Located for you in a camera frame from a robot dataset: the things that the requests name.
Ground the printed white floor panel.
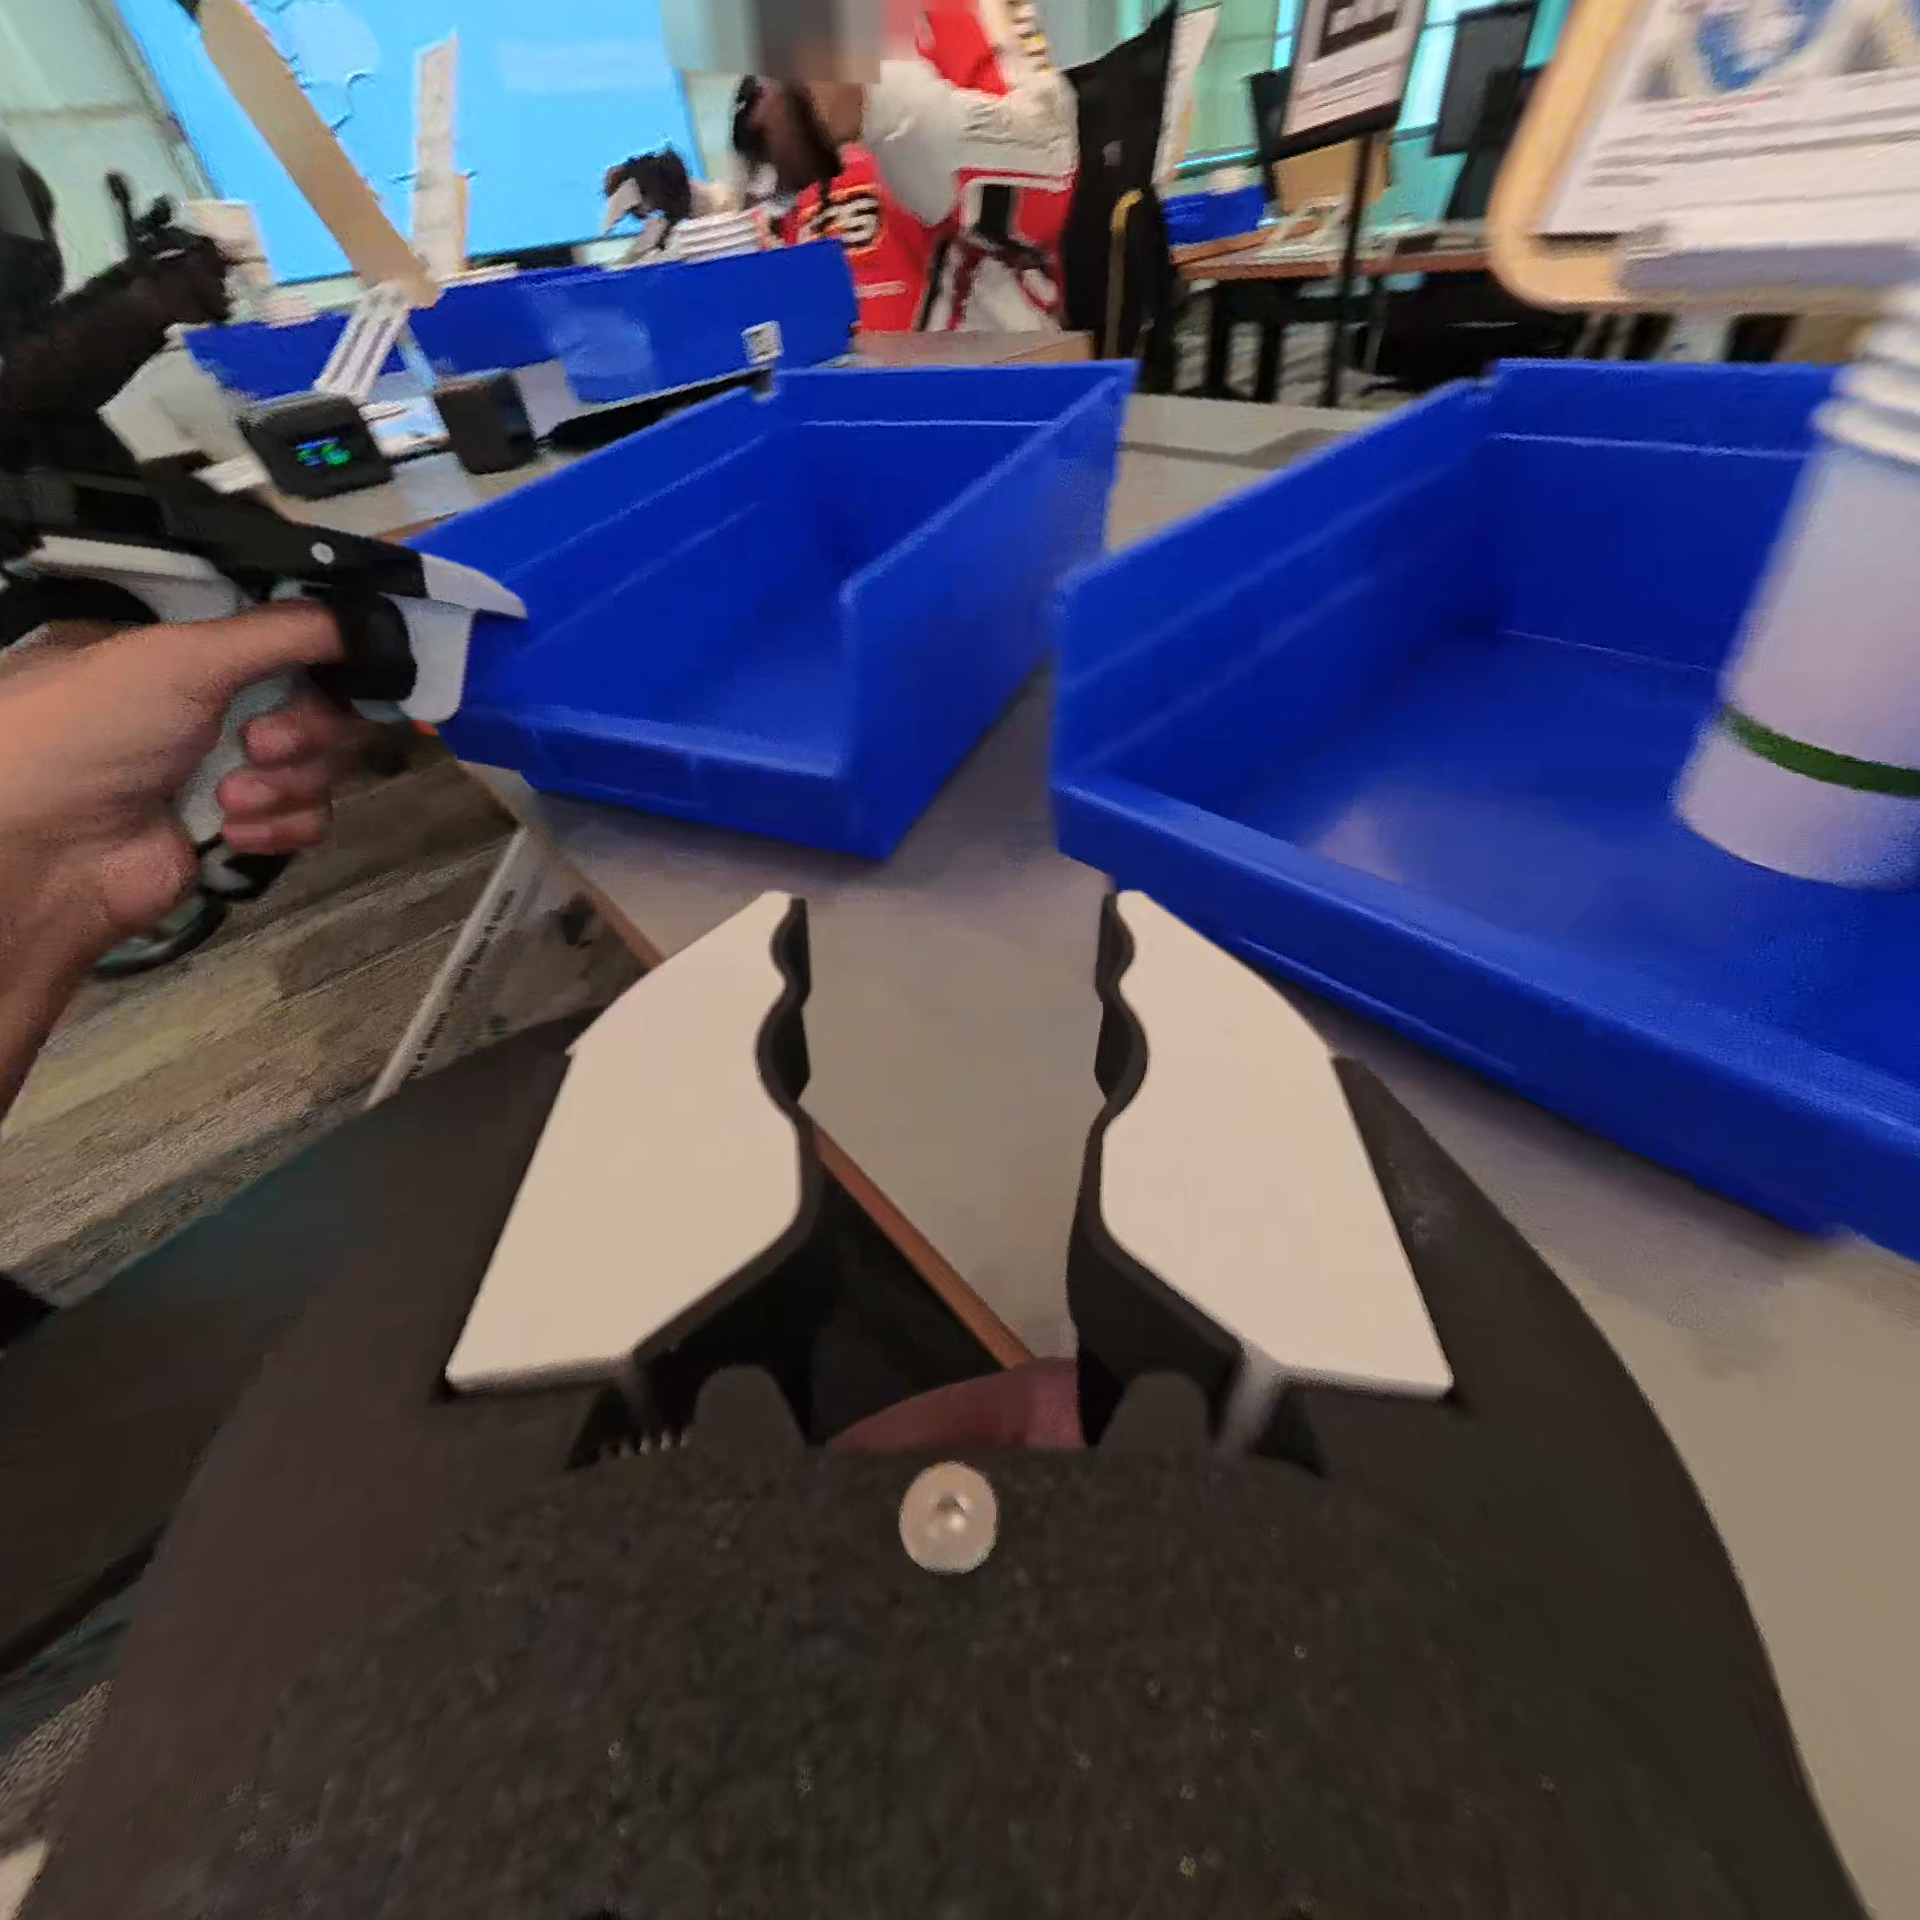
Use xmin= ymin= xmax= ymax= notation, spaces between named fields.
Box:
xmin=364 ymin=822 xmax=607 ymax=1112

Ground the grey side table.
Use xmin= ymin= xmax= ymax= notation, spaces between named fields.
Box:
xmin=272 ymin=332 xmax=1099 ymax=536

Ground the printed instruction sheet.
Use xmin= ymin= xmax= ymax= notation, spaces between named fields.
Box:
xmin=1540 ymin=0 xmax=1920 ymax=244

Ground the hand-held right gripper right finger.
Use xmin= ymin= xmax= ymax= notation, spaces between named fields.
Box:
xmin=1073 ymin=887 xmax=1455 ymax=1455

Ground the blue labelled bin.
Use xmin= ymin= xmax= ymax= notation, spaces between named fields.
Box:
xmin=183 ymin=290 xmax=541 ymax=401

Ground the instruction sheet on tablet stand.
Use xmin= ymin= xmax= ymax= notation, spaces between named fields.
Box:
xmin=1492 ymin=0 xmax=1920 ymax=321

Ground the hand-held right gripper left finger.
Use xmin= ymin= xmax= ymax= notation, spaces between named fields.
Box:
xmin=443 ymin=887 xmax=827 ymax=1471

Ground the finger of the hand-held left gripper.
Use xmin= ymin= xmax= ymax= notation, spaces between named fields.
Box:
xmin=388 ymin=549 xmax=528 ymax=728

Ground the tan wooden board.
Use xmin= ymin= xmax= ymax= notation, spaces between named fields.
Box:
xmin=187 ymin=0 xmax=443 ymax=307

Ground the blue plastic bin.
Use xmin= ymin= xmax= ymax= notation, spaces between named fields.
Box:
xmin=1053 ymin=357 xmax=1920 ymax=1258
xmin=407 ymin=357 xmax=1136 ymax=861
xmin=519 ymin=244 xmax=864 ymax=401

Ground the dark wooden desk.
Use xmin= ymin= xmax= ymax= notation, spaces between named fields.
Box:
xmin=1173 ymin=224 xmax=1502 ymax=413

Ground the black jacket yellow trim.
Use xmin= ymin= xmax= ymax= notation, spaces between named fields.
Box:
xmin=1060 ymin=6 xmax=1196 ymax=361

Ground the white red printed garment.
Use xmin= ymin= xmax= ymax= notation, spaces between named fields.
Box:
xmin=756 ymin=0 xmax=1083 ymax=337

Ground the black chair armrest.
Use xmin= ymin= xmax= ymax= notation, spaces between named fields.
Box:
xmin=0 ymin=1035 xmax=585 ymax=1673

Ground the person's left hand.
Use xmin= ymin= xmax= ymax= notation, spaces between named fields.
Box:
xmin=0 ymin=603 xmax=368 ymax=1112

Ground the cluster of white cups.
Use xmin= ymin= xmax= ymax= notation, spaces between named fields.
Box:
xmin=1674 ymin=290 xmax=1920 ymax=887

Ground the black white marker sign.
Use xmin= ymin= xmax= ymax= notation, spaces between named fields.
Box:
xmin=1278 ymin=0 xmax=1429 ymax=148

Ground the dark desk device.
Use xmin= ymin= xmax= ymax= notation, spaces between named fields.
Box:
xmin=233 ymin=393 xmax=398 ymax=501
xmin=429 ymin=371 xmax=541 ymax=475

